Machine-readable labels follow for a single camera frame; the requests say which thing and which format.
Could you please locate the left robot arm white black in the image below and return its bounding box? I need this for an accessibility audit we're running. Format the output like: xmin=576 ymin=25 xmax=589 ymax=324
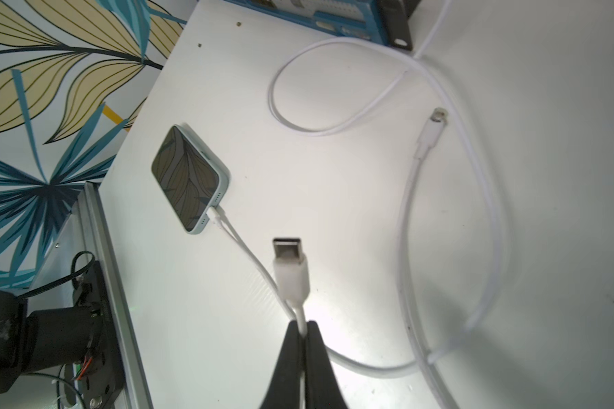
xmin=0 ymin=290 xmax=105 ymax=395

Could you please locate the black phone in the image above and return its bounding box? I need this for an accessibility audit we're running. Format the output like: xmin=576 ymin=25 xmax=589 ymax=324
xmin=151 ymin=124 xmax=230 ymax=234

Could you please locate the white charging cable pink phone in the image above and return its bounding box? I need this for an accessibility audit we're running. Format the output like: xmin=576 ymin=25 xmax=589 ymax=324
xmin=267 ymin=1 xmax=459 ymax=137

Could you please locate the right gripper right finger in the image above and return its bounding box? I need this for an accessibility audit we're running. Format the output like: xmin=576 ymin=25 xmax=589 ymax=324
xmin=304 ymin=320 xmax=348 ymax=409

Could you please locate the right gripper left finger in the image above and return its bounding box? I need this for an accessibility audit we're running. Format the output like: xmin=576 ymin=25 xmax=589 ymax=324
xmin=260 ymin=320 xmax=305 ymax=409

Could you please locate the aluminium front rail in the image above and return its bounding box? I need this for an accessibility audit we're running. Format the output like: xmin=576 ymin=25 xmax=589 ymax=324
xmin=32 ymin=182 xmax=154 ymax=408

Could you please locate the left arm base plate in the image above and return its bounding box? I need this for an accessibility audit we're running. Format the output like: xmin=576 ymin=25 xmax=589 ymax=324
xmin=73 ymin=262 xmax=126 ymax=408

